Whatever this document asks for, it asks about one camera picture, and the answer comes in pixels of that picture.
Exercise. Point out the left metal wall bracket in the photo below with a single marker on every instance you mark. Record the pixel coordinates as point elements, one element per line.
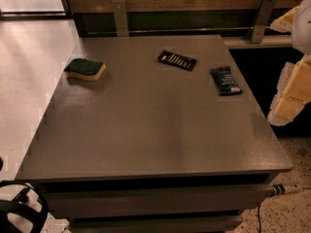
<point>120,16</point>

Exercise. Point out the grey drawer cabinet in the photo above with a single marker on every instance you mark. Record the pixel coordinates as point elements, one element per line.
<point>152,148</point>

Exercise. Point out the white drawer handle knob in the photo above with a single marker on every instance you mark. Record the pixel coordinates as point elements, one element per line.
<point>282,189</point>

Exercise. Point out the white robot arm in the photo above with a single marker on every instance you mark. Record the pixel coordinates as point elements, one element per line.
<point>301,36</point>

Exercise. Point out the right metal wall bracket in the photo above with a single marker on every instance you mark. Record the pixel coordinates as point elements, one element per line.
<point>256,32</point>

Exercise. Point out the green and yellow sponge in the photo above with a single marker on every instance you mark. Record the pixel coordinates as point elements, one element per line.
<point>85,69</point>

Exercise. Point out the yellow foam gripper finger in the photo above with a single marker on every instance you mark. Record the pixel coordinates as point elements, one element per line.
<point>285,23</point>
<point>293,93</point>

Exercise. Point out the black office chair base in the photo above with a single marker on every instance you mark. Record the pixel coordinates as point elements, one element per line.
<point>18,206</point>

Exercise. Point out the dark blue rxbar wrapper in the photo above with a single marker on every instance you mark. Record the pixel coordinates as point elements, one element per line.
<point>225,82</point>

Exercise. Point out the metal wall bracket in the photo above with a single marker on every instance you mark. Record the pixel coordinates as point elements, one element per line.
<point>120,16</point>
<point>256,32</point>

